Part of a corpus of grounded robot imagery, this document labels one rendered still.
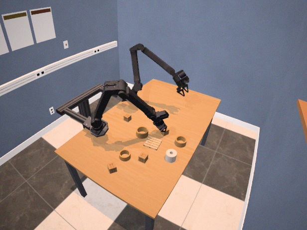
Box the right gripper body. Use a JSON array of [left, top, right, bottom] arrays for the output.
[[153, 122, 165, 131]]

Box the small wooden pallet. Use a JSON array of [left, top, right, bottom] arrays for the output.
[[143, 136, 162, 150]]

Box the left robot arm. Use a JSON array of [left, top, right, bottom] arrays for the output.
[[129, 43, 189, 95]]

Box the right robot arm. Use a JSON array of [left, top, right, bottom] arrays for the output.
[[90, 79, 169, 135]]

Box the grey cylinder with pale top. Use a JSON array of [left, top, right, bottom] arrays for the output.
[[165, 149, 177, 163]]

